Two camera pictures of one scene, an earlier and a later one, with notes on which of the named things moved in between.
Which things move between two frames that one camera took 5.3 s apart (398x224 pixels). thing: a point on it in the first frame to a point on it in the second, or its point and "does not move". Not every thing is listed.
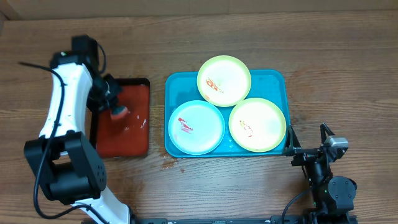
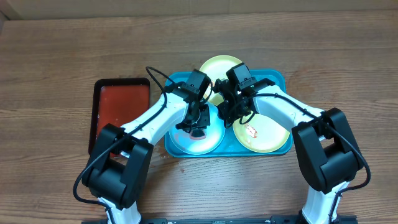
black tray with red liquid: (130, 135) does not move
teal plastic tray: (182, 87) does not move
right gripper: (293, 149) to (229, 115)
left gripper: (99, 107) to (204, 122)
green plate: (257, 124) does not move
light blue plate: (196, 127) does not move
